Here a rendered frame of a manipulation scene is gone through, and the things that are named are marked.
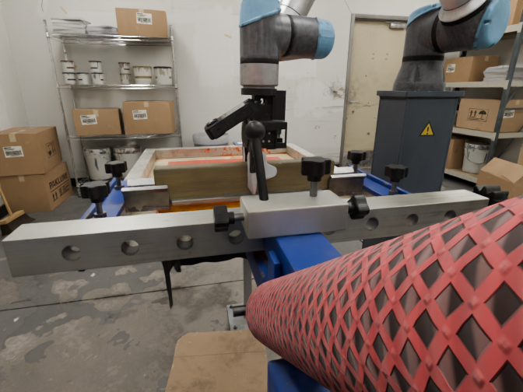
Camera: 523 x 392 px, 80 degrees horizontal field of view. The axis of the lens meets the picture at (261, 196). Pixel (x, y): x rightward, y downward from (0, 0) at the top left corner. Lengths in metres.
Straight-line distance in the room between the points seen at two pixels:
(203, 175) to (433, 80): 0.75
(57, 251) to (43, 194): 3.42
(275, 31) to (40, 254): 0.50
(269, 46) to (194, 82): 3.72
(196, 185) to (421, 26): 0.79
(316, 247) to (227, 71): 4.07
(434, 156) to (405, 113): 0.18
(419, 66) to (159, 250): 0.91
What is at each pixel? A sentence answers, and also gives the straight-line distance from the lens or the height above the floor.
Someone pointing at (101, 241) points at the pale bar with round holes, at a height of 1.03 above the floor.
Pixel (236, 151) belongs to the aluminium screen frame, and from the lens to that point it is 1.25.
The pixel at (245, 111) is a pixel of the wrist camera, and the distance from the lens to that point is 0.63.
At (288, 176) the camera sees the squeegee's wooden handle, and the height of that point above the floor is 1.03.
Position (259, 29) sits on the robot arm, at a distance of 0.62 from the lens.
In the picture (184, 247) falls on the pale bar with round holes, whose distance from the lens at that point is 0.44.
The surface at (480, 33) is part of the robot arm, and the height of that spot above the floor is 1.33.
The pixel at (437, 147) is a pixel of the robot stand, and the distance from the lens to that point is 1.14.
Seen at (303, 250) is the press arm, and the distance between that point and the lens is 0.35.
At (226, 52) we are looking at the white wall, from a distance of 4.37.
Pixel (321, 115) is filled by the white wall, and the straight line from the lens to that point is 4.71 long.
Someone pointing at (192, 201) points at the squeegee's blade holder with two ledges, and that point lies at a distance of 0.65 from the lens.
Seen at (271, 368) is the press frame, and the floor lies 1.04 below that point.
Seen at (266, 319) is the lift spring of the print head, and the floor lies 1.10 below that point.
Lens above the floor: 1.21
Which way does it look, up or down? 19 degrees down
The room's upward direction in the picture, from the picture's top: straight up
